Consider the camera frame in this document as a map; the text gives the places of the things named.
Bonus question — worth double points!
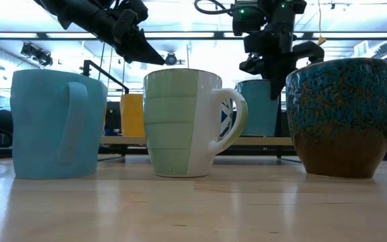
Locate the yellow mug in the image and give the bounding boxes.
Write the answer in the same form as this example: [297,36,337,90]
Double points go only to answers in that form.
[119,93,146,137]

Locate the white blue patterned mug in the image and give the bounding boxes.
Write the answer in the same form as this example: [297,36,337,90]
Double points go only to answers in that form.
[219,97,237,138]

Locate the black ceiling light cluster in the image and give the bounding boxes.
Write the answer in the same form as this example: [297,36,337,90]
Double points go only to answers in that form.
[20,42,54,67]

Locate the black rig crossbar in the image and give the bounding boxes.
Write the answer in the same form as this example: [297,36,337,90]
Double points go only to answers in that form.
[0,31,387,40]

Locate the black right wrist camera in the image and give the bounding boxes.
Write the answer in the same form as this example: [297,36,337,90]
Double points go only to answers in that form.
[232,3,265,37]

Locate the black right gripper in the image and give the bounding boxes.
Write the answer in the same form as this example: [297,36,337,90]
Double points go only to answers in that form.
[239,33,325,101]

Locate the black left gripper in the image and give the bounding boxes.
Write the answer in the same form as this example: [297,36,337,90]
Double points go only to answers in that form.
[111,0,166,67]

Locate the green and white mug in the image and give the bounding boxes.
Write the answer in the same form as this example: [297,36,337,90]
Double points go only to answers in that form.
[142,69,249,178]

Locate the teal mug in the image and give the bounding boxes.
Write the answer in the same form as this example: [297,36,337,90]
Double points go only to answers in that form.
[236,79,281,137]

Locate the white ceiling vent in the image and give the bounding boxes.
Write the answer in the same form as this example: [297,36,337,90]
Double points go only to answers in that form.
[354,40,369,58]

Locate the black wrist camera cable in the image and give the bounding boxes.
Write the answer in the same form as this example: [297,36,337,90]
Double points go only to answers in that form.
[193,0,238,16]

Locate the yellow hanging tag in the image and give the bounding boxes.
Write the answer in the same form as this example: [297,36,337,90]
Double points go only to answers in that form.
[316,0,327,47]

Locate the light blue mug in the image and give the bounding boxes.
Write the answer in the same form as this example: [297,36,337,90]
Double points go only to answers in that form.
[10,69,109,180]

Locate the wooden shelf rack black frame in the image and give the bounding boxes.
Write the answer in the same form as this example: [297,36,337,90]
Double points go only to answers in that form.
[82,59,302,165]

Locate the blue brown speckled mug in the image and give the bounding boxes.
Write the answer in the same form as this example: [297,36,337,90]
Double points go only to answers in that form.
[285,57,387,179]

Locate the black overhead camera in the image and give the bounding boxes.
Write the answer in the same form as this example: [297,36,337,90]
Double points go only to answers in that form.
[165,52,178,67]

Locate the black monitor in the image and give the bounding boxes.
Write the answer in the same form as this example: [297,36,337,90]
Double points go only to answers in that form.
[105,100,122,136]

